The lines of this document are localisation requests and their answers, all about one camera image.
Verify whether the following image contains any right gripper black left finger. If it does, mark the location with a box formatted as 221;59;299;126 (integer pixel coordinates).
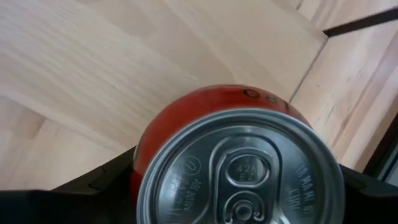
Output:
0;146;137;224

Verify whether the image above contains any wooden shelf with black frame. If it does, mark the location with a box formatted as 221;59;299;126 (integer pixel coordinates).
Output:
0;0;398;149

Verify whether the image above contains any red Coca-Cola Zero can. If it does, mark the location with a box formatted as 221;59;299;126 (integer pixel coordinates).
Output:
129;83;346;224

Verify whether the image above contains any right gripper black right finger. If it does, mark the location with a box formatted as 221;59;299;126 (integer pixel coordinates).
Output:
340;164;398;224

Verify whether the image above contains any black aluminium table frame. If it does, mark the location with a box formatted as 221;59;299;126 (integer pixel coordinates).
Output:
363;114;398;183

